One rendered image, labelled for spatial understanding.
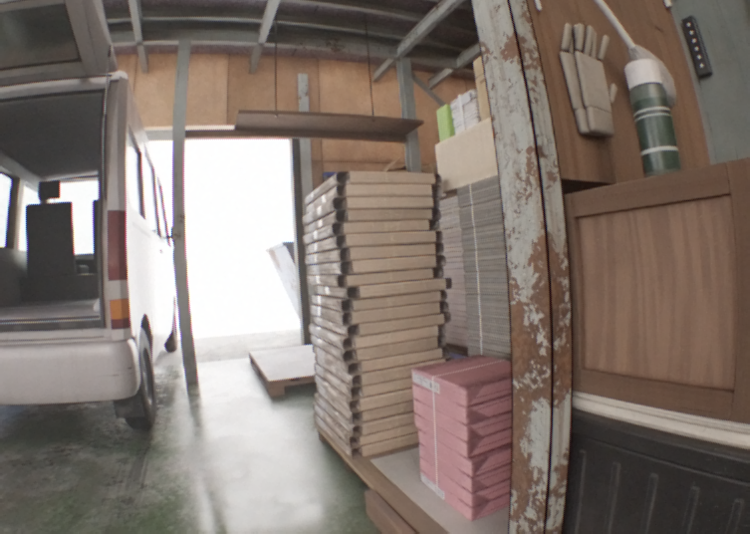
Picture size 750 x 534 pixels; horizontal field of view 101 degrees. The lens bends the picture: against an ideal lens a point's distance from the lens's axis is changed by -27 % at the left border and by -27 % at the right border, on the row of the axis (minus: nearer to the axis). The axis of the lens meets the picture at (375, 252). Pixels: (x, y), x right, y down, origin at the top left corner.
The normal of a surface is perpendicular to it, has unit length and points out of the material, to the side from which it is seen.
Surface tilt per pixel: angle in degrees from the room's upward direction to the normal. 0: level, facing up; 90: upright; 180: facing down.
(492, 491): 90
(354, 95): 90
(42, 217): 93
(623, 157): 90
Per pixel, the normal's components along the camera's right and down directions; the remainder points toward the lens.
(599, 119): 0.39, -0.06
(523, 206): -0.92, 0.05
